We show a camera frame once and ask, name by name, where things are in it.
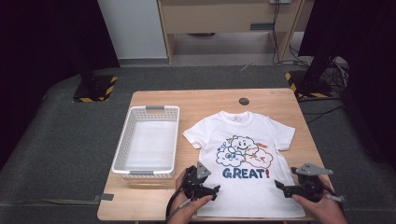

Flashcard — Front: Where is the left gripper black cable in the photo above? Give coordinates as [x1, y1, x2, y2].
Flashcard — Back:
[164, 186, 194, 223]

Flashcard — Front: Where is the beige wooden desk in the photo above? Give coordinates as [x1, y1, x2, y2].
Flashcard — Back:
[157, 0, 307, 63]

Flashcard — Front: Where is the black curtain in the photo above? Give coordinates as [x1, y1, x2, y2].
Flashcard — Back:
[0, 0, 120, 169]
[298, 0, 396, 169]

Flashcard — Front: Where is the hanging black cable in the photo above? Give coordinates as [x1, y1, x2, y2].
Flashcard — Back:
[271, 0, 311, 67]

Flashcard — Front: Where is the white plastic basket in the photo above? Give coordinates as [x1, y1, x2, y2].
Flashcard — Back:
[110, 105, 181, 180]

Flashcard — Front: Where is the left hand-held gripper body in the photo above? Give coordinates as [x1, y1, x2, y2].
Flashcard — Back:
[181, 161, 212, 200]

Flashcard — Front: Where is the black floor cable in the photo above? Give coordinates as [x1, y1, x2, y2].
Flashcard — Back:
[306, 105, 345, 124]

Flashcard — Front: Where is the grey tape strip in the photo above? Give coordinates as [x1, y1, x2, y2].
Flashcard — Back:
[92, 193, 115, 203]

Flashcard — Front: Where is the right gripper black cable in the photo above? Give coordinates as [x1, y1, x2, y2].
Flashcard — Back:
[323, 185, 348, 216]

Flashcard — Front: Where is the white printed t-shirt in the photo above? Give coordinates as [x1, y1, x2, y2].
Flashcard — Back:
[181, 110, 306, 218]

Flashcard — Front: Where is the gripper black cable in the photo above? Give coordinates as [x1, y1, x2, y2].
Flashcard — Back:
[323, 185, 348, 216]
[164, 186, 194, 223]

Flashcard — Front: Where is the black stand with striped base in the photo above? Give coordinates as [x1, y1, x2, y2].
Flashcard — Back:
[60, 24, 119, 103]
[284, 46, 335, 99]

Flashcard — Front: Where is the person's left hand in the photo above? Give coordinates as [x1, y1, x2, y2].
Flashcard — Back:
[167, 169, 215, 223]

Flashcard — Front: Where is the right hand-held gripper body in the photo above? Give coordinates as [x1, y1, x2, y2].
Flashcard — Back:
[290, 161, 334, 203]

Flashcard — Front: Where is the person's right hand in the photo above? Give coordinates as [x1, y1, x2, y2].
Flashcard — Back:
[292, 178, 349, 224]

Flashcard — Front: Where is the white cabinet panel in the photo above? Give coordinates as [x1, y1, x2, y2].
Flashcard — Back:
[96, 0, 168, 60]

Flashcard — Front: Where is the tangled cable bundle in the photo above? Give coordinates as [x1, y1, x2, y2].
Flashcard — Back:
[323, 55, 351, 94]

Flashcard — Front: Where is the grey desk drawer handle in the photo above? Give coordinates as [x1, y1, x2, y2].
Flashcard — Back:
[249, 22, 275, 31]

